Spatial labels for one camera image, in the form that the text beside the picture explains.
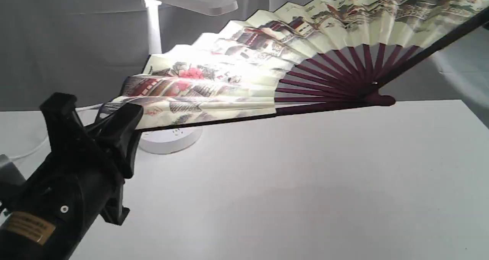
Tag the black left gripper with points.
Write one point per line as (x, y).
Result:
(81, 178)

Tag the painted paper folding fan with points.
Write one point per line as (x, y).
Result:
(325, 55)

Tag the white desk lamp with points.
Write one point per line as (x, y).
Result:
(165, 142)

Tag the grey backdrop curtain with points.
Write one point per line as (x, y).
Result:
(88, 48)

